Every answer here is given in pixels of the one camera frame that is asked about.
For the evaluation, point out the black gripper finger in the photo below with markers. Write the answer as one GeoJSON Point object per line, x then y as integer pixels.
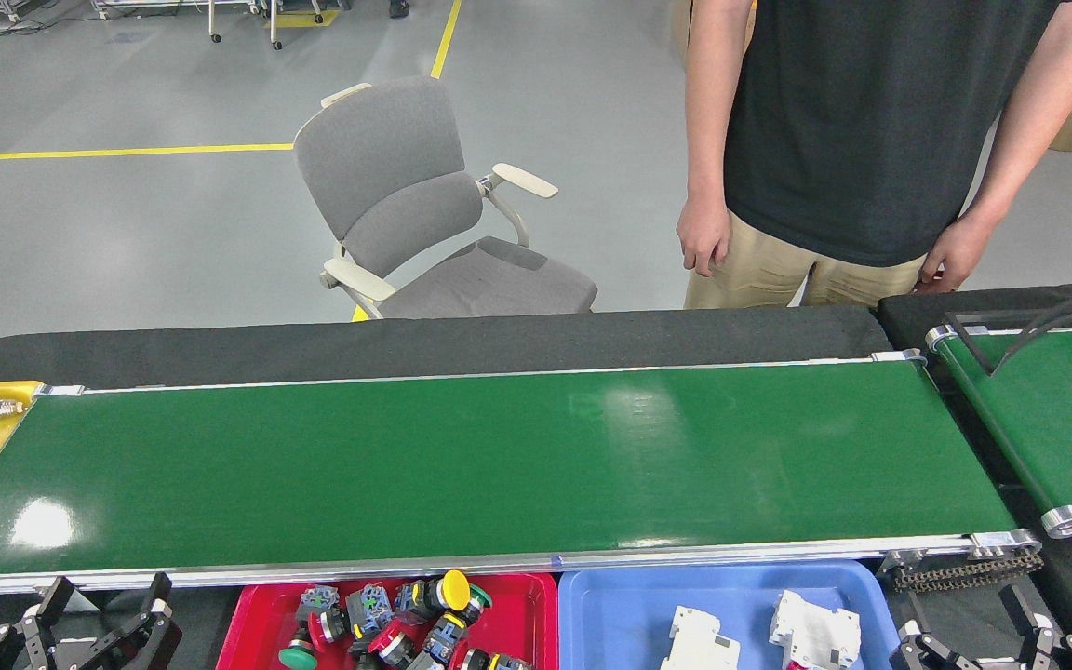
{"type": "Point", "coordinates": [29, 642]}
{"type": "Point", "coordinates": [1048, 651]}
{"type": "Point", "coordinates": [140, 647]}
{"type": "Point", "coordinates": [913, 651]}

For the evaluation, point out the white circuit breaker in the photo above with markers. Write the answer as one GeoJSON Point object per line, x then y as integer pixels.
{"type": "Point", "coordinates": [813, 628]}
{"type": "Point", "coordinates": [699, 642]}

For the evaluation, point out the yellow mushroom push button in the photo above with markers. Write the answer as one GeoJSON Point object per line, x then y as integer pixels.
{"type": "Point", "coordinates": [454, 589]}

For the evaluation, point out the person's left forearm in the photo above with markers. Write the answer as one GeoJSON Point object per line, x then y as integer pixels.
{"type": "Point", "coordinates": [1025, 140]}

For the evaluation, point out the person's right forearm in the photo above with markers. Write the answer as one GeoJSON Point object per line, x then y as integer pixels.
{"type": "Point", "coordinates": [713, 112]}

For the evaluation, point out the red plastic tray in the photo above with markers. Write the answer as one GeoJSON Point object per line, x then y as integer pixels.
{"type": "Point", "coordinates": [257, 623]}

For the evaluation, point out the green feeder conveyor belt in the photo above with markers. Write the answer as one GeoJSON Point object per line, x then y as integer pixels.
{"type": "Point", "coordinates": [1057, 428]}

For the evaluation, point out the blue plastic tray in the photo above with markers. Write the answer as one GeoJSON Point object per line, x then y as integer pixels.
{"type": "Point", "coordinates": [610, 623]}

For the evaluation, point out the person's left hand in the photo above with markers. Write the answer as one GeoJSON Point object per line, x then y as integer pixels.
{"type": "Point", "coordinates": [957, 256]}

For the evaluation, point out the person's right hand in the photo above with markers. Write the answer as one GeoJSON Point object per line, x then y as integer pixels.
{"type": "Point", "coordinates": [703, 231]}

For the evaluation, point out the person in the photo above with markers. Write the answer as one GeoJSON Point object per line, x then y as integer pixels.
{"type": "Point", "coordinates": [871, 121]}

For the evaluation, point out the grey office chair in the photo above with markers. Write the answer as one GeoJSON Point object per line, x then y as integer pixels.
{"type": "Point", "coordinates": [373, 140]}

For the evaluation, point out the white wheeled stand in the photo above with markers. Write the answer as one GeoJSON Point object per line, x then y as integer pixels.
{"type": "Point", "coordinates": [274, 28]}

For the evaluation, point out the black angle guide frame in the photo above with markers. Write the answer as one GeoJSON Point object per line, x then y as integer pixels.
{"type": "Point", "coordinates": [967, 342]}

